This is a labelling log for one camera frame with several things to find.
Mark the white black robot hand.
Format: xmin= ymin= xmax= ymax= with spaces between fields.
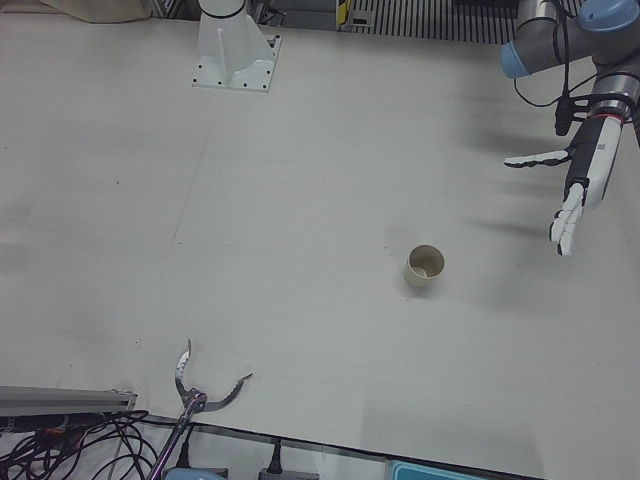
xmin=503 ymin=113 xmax=626 ymax=258

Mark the beige paper cup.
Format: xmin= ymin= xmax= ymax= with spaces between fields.
xmin=403 ymin=244 xmax=446 ymax=290

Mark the ribbed aluminium panel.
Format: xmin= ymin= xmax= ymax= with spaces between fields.
xmin=344 ymin=0 xmax=524 ymax=49

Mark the light blue plastic bin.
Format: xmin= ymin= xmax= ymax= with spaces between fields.
xmin=387 ymin=459 xmax=501 ymax=480

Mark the metal reacher grabber tool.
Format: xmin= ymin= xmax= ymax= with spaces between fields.
xmin=147 ymin=338 xmax=254 ymax=480

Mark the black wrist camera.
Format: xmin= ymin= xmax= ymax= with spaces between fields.
xmin=553 ymin=93 xmax=596 ymax=137

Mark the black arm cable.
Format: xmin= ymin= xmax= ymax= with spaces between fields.
xmin=513 ymin=0 xmax=601 ymax=109

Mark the aluminium profile post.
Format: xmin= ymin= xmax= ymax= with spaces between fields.
xmin=0 ymin=384 xmax=139 ymax=416

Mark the black cable bundle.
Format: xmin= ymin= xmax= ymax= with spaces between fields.
xmin=0 ymin=409 xmax=151 ymax=480

